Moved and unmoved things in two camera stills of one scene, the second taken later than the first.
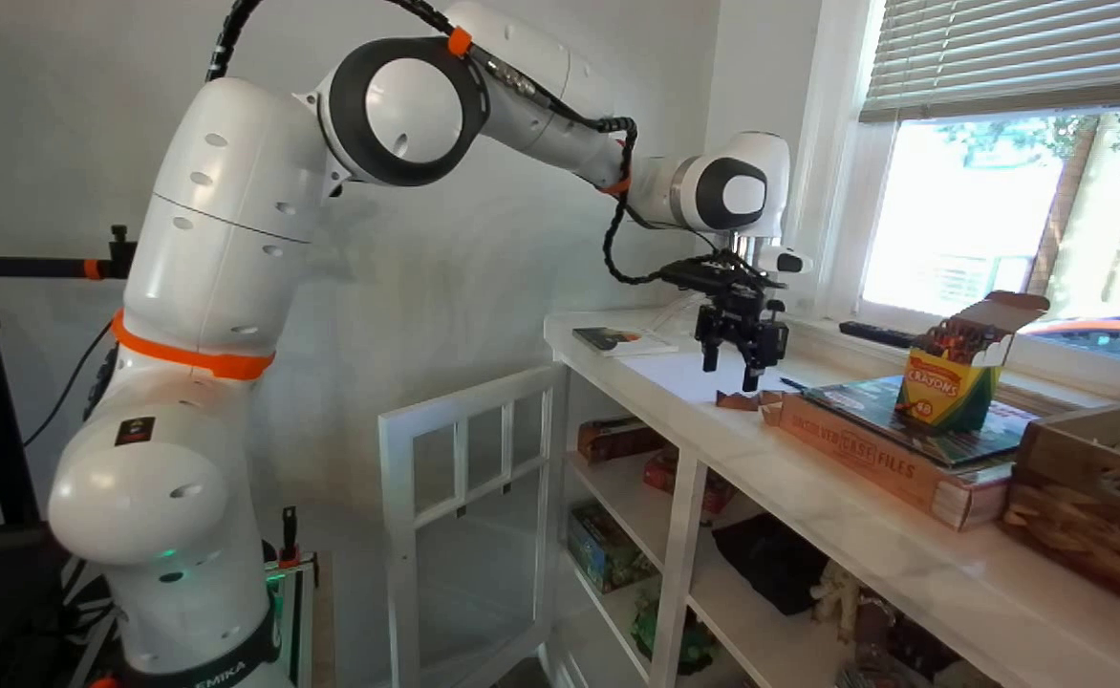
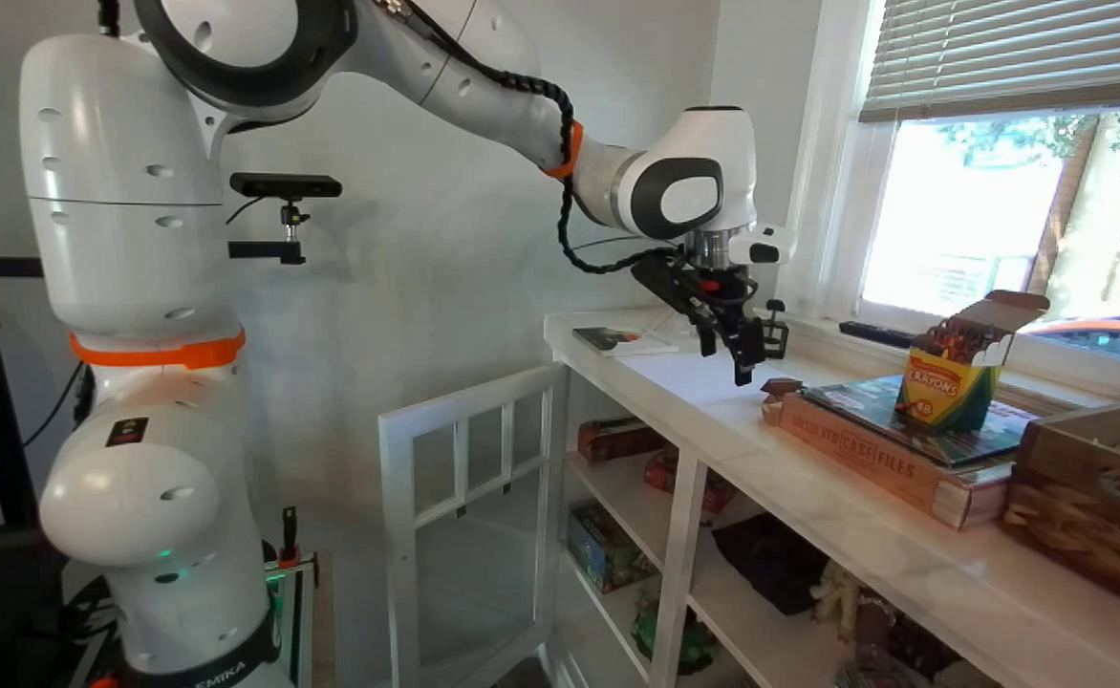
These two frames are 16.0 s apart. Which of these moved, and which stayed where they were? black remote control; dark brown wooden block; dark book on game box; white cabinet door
Moved: dark brown wooden block
Stayed: white cabinet door; dark book on game box; black remote control
